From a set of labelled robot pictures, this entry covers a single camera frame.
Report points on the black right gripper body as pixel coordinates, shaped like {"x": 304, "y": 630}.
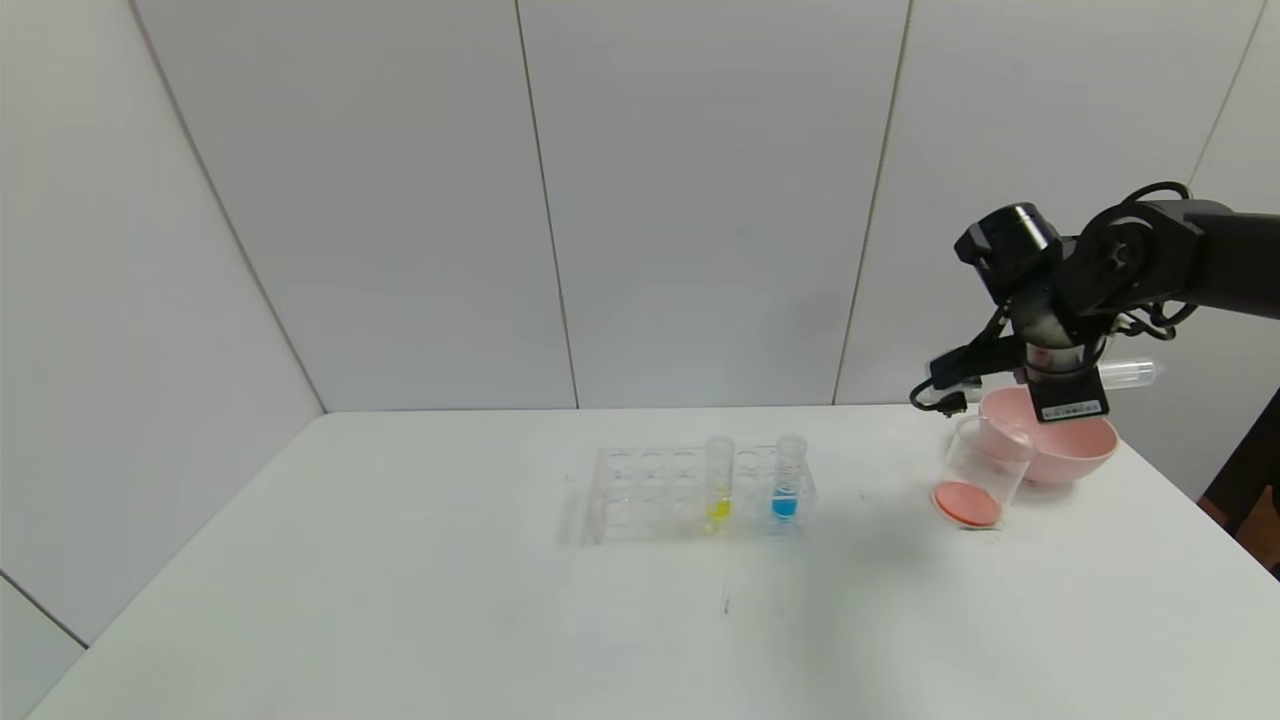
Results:
{"x": 1070, "y": 399}

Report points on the test tube with blue pigment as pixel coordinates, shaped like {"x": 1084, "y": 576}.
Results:
{"x": 786, "y": 498}

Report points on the clear plastic beaker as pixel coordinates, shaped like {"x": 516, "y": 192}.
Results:
{"x": 970, "y": 500}

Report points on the dark brown furniture piece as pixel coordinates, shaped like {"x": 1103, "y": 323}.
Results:
{"x": 1255, "y": 500}

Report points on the clear plastic test tube rack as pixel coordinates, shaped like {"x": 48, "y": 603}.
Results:
{"x": 660, "y": 490}

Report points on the pink bowl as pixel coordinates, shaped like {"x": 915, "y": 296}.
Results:
{"x": 1075, "y": 450}

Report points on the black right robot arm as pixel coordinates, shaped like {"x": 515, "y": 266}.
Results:
{"x": 1150, "y": 260}

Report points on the test tube with yellow pigment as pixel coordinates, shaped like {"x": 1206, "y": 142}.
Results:
{"x": 718, "y": 495}

